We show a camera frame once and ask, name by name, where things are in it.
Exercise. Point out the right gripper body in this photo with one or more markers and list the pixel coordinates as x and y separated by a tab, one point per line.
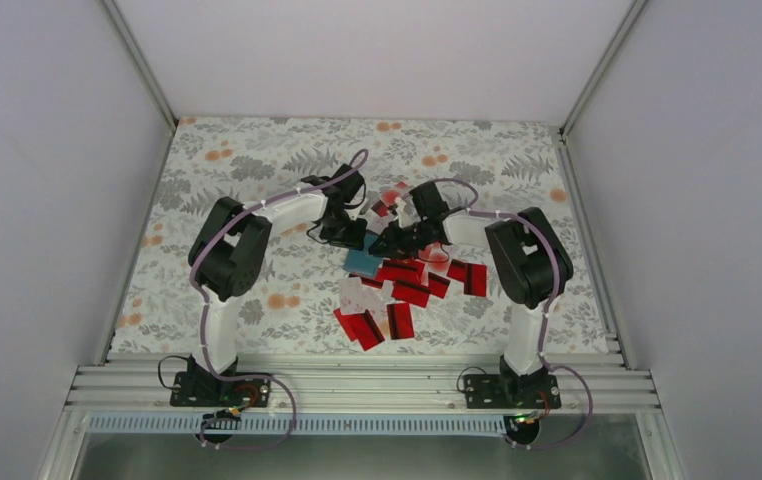
407	243

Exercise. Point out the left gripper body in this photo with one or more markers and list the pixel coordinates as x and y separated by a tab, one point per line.
340	233

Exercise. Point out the teal leather card holder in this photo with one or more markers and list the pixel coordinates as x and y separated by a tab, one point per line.
361	262

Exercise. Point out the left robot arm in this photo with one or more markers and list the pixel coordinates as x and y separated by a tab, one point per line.
227	257

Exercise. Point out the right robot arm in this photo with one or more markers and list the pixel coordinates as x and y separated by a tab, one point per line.
532	264

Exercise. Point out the red card top pile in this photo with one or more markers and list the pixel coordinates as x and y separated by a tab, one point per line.
411	271

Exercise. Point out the red card pile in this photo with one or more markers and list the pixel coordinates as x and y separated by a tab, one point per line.
411	293
411	271

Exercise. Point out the white card top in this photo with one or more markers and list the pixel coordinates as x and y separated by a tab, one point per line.
381	206

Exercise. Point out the red card centre pile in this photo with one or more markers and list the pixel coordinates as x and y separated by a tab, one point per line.
411	293

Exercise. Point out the white april card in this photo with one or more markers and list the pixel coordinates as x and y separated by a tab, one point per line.
356	298

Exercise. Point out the red card right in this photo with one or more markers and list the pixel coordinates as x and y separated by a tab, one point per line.
472	276

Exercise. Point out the red card front middle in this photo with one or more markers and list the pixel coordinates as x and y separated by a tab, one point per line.
400	321

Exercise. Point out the red card front left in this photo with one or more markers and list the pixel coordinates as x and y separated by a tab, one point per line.
361	327

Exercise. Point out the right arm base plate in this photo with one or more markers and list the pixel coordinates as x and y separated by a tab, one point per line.
494	391

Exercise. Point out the perforated cable tray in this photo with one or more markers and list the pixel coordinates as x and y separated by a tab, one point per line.
305	424

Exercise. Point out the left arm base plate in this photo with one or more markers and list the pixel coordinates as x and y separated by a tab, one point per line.
193	390

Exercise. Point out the aluminium rail frame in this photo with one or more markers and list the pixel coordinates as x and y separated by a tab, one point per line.
385	384

